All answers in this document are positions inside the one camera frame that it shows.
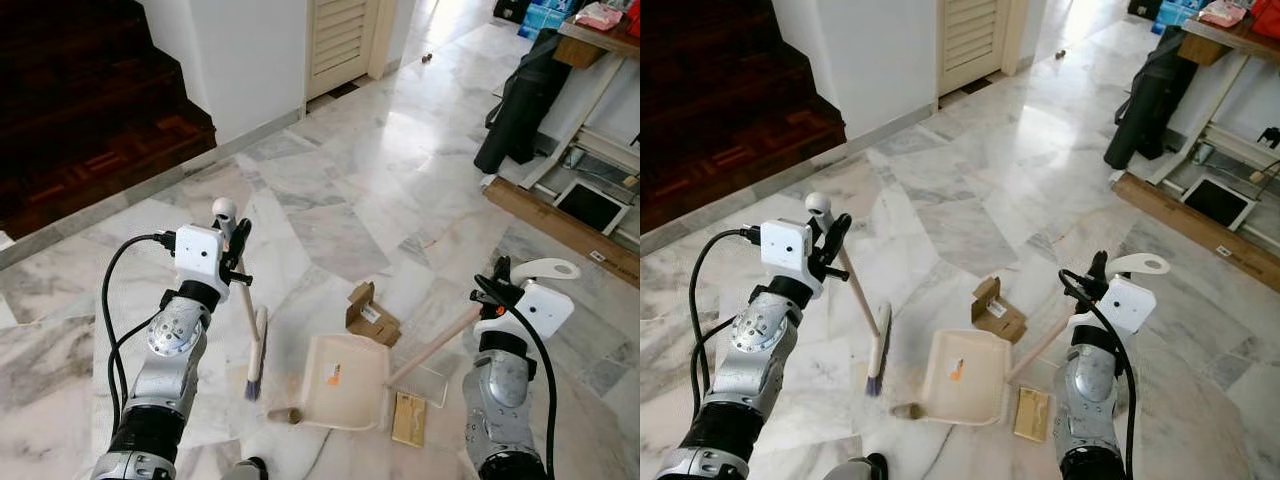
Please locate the wooden base plank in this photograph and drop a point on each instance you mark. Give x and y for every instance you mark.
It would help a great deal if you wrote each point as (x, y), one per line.
(560, 228)
(1190, 222)

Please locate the small brown cardboard box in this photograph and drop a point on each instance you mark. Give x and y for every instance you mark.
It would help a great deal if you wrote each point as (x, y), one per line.
(995, 312)
(370, 318)

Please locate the clear plastic wrapper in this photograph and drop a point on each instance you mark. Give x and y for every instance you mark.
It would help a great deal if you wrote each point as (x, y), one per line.
(428, 388)
(1040, 375)

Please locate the small flat cardboard piece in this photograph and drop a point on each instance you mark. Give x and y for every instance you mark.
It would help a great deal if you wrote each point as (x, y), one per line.
(408, 418)
(1032, 412)

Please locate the dark wooden stairs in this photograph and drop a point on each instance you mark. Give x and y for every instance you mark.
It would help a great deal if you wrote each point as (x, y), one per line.
(90, 110)
(730, 110)

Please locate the tall black bag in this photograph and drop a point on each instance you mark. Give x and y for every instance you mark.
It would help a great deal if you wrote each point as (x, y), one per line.
(1150, 100)
(520, 100)

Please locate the grey black robot leg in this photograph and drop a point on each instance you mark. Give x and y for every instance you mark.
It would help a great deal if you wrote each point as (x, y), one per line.
(245, 469)
(865, 468)

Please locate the cream louvered door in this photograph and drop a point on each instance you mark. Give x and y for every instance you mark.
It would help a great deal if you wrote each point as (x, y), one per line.
(340, 40)
(975, 40)

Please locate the brown wooden table top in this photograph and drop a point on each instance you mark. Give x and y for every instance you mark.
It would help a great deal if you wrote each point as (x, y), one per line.
(600, 38)
(1230, 40)

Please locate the blue box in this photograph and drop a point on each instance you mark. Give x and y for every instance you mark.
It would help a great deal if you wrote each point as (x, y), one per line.
(1175, 12)
(545, 18)

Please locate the pink packet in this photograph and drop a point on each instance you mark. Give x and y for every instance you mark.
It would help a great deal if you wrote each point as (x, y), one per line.
(600, 15)
(1222, 12)

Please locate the red packet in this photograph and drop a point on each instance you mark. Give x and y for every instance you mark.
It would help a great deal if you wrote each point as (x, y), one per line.
(634, 18)
(1265, 18)

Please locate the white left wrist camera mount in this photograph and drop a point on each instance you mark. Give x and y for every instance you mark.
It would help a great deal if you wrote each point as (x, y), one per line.
(785, 245)
(198, 250)

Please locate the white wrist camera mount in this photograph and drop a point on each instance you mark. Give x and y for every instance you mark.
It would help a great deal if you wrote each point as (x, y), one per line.
(785, 245)
(545, 310)
(198, 250)
(1130, 300)

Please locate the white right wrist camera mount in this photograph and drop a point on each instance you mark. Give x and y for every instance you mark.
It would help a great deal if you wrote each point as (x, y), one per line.
(545, 310)
(1130, 300)

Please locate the black screen with white frame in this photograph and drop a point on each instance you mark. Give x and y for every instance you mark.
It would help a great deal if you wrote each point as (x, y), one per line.
(590, 205)
(1220, 200)

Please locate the white metal shelf frame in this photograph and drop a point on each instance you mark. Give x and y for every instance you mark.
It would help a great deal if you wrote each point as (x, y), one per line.
(1225, 100)
(590, 105)

